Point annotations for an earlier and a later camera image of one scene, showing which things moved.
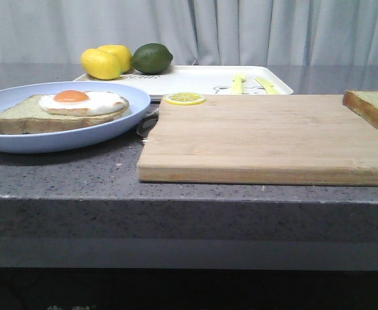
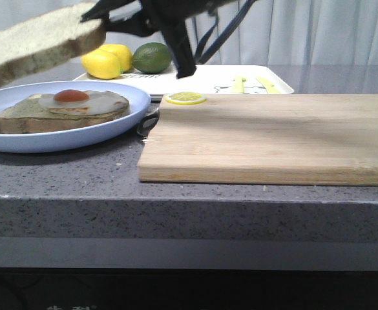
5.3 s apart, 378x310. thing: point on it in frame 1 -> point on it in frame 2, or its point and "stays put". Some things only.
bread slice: x=377 y=106 -> x=38 y=42
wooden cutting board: x=280 y=139 stays put
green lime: x=152 y=58 stays put
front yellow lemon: x=100 y=64 stays put
